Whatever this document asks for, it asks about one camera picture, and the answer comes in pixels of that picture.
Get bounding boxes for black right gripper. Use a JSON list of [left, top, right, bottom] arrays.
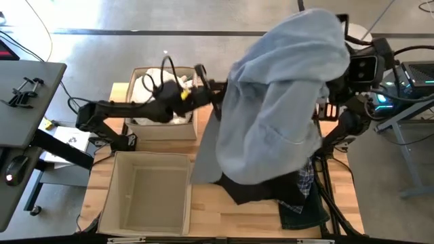
[[325, 43, 355, 104]]

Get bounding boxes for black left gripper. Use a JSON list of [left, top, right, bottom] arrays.
[[179, 64, 229, 121]]

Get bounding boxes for light blue denim garment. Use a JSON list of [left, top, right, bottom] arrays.
[[191, 8, 351, 186]]

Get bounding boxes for white lace garment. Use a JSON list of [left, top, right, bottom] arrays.
[[130, 67, 196, 126]]

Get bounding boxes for black garment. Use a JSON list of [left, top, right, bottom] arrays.
[[213, 171, 308, 207]]

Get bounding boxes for dark green denim jeans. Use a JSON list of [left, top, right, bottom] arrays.
[[278, 182, 331, 231]]

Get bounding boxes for white round stool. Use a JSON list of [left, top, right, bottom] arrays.
[[342, 22, 373, 43]]

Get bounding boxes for beige fabric storage bin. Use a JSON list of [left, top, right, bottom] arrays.
[[123, 66, 199, 142], [96, 150, 193, 237]]

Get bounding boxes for black computer box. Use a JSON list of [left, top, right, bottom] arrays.
[[399, 60, 434, 99]]

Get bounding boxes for blue plaid shirt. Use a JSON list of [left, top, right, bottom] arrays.
[[277, 157, 316, 215]]

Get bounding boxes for white paper box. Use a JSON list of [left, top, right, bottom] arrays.
[[39, 125, 92, 170]]

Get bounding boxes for black clamp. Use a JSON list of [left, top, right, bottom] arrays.
[[12, 77, 45, 98], [0, 91, 35, 109]]

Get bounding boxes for grey side desk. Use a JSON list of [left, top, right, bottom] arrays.
[[0, 60, 68, 233]]

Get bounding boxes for black device red stripe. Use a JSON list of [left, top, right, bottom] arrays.
[[0, 39, 20, 62]]

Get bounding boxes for black computer mouse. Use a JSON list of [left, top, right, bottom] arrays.
[[3, 155, 30, 186]]

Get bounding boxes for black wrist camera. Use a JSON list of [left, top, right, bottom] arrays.
[[349, 55, 378, 83]]

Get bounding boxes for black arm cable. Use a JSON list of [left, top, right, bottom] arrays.
[[142, 55, 180, 102]]

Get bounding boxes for grey table leg frame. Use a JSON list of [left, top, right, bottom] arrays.
[[374, 98, 434, 199]]

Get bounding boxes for aluminium rail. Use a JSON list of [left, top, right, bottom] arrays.
[[107, 237, 335, 244]]

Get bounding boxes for black desk leg frame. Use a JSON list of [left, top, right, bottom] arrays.
[[23, 128, 94, 218]]

